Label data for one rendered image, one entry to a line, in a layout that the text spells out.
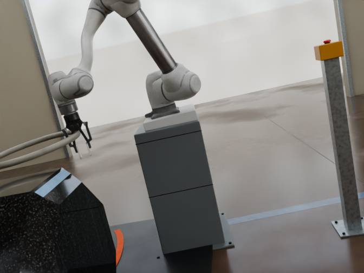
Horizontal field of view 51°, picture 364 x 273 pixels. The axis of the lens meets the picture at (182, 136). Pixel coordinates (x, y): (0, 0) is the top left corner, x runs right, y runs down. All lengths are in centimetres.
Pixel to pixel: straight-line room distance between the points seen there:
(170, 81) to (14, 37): 494
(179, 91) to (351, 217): 123
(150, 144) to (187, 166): 26
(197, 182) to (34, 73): 485
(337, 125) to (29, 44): 544
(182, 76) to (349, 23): 496
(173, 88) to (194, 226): 86
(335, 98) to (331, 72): 14
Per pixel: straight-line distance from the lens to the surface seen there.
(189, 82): 215
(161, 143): 225
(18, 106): 691
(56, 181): 171
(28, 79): 680
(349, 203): 239
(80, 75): 177
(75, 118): 194
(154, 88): 232
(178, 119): 227
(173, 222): 240
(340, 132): 225
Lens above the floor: 115
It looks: 11 degrees down
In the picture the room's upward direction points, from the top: 13 degrees counter-clockwise
